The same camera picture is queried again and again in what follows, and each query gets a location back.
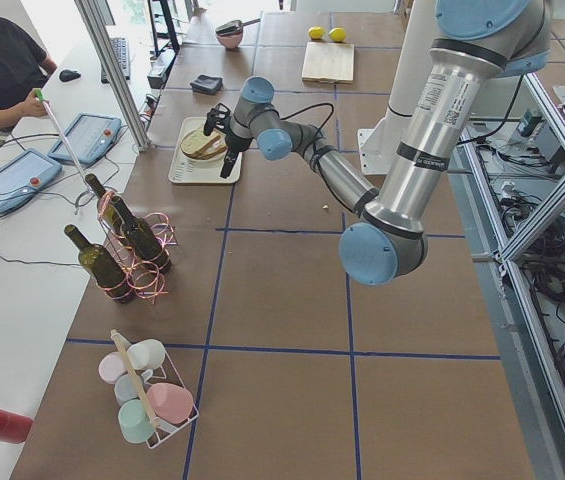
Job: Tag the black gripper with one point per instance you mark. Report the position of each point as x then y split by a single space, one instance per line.
236 142

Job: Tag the white round plate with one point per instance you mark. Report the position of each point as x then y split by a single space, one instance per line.
201 128

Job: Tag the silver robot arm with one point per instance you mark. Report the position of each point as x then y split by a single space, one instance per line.
464 44

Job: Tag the white bear tray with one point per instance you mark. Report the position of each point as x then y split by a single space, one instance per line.
184 170

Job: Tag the bread slice under egg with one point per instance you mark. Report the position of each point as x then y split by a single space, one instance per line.
213 150

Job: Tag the grey folded cloth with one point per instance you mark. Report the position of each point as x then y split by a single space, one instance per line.
205 84

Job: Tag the pink bowl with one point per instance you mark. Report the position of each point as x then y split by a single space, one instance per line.
230 42

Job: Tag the dark wine bottle right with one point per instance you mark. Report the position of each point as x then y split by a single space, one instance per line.
140 236

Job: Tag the dark wine bottle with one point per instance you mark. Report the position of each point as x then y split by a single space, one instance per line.
101 265
106 212
140 236

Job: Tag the metal scoop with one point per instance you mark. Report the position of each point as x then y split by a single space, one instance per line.
234 27

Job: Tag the wooden cutting board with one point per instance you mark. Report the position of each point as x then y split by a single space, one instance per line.
328 62

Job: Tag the blue teach pendant far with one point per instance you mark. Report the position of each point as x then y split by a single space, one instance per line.
90 136

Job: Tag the blue teach pendant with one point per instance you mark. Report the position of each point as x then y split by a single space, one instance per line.
90 136
24 176

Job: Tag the yellow lemon left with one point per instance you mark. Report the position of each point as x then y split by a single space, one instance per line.
315 32

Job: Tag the yellow lemon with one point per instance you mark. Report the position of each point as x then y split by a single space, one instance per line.
315 32
337 34

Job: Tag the black keyboard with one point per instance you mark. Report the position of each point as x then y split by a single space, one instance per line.
120 46

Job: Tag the yellow lemon right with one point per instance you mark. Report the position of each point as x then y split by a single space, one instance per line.
337 34

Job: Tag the dark wine bottle left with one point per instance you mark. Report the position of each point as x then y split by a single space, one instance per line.
101 265

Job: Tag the black computer mouse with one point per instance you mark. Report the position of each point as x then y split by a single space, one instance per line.
67 75

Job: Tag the pink green stick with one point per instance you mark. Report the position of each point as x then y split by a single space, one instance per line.
45 103

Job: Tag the blue teach pendant near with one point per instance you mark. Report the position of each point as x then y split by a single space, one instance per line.
24 176

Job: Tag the white cup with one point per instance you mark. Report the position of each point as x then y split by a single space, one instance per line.
146 354

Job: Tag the lilac cup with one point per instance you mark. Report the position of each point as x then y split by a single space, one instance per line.
111 368

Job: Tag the seated person black shirt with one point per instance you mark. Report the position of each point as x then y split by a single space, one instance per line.
24 66

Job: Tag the grey blue cup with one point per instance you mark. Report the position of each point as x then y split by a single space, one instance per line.
124 390

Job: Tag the pink cup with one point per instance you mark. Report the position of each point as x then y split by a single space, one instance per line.
171 402

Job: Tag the mint green cup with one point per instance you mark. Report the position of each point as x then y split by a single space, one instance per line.
135 425

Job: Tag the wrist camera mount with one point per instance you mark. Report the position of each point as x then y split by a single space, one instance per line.
216 119

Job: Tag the copper wire bottle rack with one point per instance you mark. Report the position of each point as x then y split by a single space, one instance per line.
144 277

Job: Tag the aluminium frame post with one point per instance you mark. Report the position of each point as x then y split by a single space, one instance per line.
98 33

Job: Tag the white wire cup rack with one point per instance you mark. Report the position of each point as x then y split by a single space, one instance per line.
143 380

